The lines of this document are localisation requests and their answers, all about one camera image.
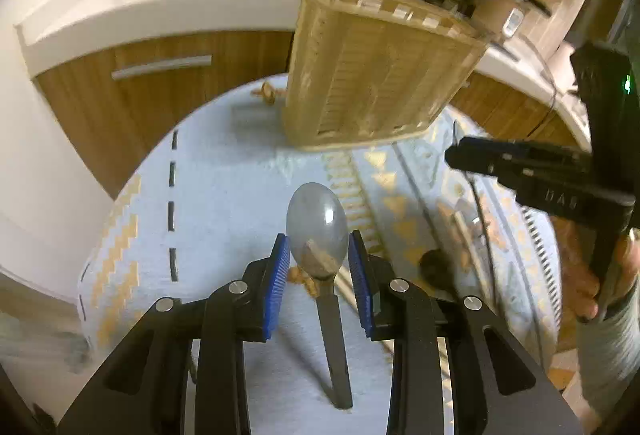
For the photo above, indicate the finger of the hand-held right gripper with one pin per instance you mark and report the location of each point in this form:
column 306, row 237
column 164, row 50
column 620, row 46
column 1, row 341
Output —
column 480, row 162
column 530, row 151

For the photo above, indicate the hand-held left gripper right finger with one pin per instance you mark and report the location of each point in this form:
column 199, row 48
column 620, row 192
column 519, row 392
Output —
column 359, row 285

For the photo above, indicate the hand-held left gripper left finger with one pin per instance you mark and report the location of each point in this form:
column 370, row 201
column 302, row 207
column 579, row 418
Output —
column 280, row 285

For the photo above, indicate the beige plastic utensil basket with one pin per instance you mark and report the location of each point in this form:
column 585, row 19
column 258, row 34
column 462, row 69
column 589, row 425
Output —
column 380, row 65

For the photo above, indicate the person's right forearm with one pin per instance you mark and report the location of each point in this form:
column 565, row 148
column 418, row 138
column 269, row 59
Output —
column 610, row 355

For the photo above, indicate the person's right hand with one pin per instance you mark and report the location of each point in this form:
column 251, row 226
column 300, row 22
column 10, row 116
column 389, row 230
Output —
column 582, row 280

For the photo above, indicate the light blue patterned tablecloth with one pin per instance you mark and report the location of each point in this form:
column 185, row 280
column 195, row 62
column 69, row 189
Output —
column 225, row 195

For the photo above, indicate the beige rice cooker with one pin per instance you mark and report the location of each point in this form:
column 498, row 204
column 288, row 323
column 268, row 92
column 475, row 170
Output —
column 500, row 17

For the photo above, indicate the wooden base cabinet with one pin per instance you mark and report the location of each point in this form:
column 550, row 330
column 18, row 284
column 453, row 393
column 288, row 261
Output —
column 100, row 115

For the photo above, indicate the white kitchen counter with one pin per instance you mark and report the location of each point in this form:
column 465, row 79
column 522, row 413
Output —
column 150, row 10

